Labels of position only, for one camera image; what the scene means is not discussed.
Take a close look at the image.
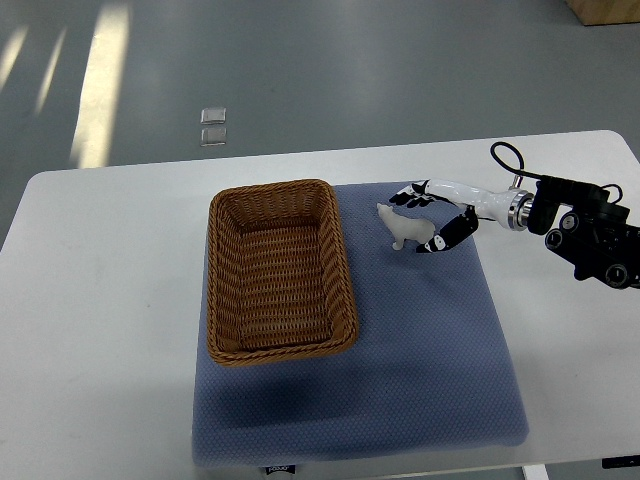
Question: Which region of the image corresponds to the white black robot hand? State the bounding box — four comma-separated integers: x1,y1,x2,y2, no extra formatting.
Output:
390,179,534,253

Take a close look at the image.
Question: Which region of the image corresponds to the white bear figurine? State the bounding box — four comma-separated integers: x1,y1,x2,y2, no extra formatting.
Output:
376,203,435,251

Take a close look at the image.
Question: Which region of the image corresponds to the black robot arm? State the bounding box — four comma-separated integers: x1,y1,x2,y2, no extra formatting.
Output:
527,175,639,289

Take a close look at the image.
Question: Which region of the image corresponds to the brown wicker basket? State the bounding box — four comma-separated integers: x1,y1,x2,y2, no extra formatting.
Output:
206,179,359,367

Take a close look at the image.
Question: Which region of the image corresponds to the blue quilted mat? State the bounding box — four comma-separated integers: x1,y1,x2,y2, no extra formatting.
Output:
192,183,529,468

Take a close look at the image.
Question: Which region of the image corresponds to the wooden box corner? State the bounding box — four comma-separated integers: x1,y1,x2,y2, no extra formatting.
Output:
566,0,639,26

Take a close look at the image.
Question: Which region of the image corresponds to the black table control panel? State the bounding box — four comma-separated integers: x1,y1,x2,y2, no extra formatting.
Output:
601,455,640,469

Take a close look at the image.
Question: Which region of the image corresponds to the lower floor outlet plate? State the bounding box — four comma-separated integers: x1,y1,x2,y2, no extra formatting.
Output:
200,126,227,147

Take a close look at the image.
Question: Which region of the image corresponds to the floor outlet plate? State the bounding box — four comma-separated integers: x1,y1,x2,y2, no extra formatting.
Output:
200,126,227,147
200,107,227,125

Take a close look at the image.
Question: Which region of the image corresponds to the upper floor outlet plate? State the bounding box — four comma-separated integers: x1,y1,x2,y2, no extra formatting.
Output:
200,107,227,125

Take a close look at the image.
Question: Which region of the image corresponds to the black table label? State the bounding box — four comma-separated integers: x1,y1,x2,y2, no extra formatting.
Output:
265,465,296,475

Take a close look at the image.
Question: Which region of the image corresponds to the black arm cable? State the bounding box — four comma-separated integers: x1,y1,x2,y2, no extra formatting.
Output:
489,141,544,189

